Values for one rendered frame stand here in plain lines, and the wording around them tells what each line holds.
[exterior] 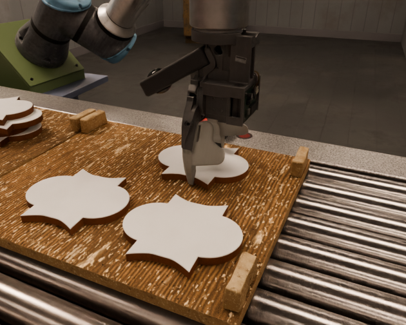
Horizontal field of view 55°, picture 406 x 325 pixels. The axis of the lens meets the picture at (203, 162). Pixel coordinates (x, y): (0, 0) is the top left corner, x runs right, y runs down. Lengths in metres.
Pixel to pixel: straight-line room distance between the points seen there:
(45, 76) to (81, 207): 0.78
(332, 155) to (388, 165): 0.09
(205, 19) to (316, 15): 6.66
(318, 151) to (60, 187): 0.44
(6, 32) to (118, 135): 0.68
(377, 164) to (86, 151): 0.49
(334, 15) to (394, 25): 0.93
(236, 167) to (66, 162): 0.27
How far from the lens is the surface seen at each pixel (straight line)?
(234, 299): 0.37
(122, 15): 1.11
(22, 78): 1.22
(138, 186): 0.56
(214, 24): 0.49
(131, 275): 0.42
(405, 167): 0.73
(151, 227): 0.46
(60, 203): 0.53
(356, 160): 0.72
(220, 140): 0.63
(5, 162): 0.69
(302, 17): 7.16
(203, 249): 0.43
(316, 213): 0.56
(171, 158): 0.60
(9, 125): 0.74
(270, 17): 7.26
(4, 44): 1.28
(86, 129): 0.74
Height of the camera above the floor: 1.23
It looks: 28 degrees down
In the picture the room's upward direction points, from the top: straight up
